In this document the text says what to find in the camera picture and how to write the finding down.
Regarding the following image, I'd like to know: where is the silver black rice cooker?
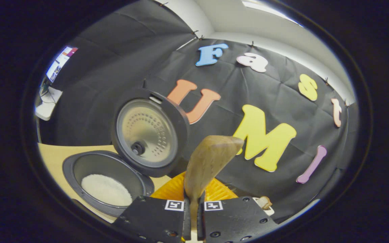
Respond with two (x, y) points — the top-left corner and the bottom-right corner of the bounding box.
(62, 88), (190, 217)

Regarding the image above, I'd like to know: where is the wooden spoon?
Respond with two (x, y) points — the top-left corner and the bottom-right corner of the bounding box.
(184, 135), (244, 242)

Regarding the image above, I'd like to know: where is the computer monitor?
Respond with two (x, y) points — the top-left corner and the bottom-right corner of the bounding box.
(46, 46), (78, 83)

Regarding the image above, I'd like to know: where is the toast bread slice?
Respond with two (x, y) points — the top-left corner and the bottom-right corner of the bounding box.
(257, 196), (272, 210)

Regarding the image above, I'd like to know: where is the white desk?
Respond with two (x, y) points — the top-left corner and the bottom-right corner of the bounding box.
(35, 86), (63, 121)

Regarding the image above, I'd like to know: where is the ceiling light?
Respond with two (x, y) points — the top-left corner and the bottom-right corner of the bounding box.
(242, 0), (300, 24)

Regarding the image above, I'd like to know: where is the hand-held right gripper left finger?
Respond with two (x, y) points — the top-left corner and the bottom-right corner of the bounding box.
(113, 172), (191, 243)

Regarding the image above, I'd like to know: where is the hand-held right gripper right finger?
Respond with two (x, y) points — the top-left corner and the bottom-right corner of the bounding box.
(197, 177), (278, 243)

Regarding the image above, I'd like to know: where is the white toaster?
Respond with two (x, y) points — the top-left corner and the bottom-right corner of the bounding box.
(253, 197), (275, 216)

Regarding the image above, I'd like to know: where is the white rice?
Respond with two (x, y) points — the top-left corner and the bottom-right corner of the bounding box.
(81, 174), (133, 206)

